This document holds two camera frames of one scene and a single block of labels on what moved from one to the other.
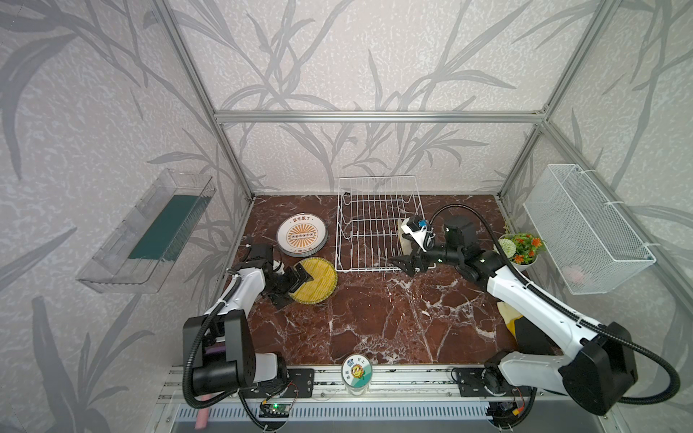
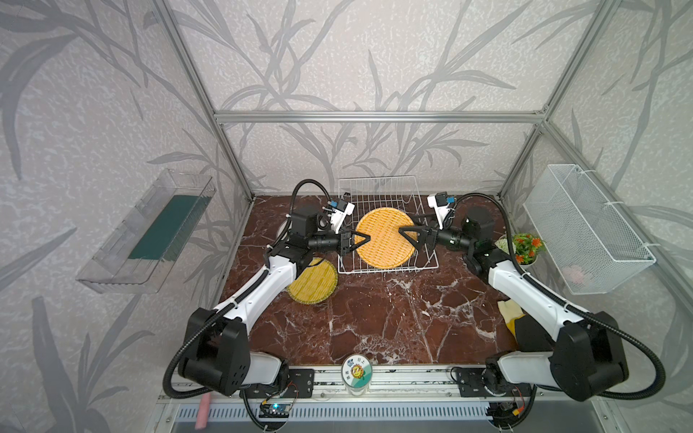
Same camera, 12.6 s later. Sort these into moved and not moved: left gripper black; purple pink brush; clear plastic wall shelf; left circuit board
Moved: left gripper black
Not moved: clear plastic wall shelf; left circuit board; purple pink brush
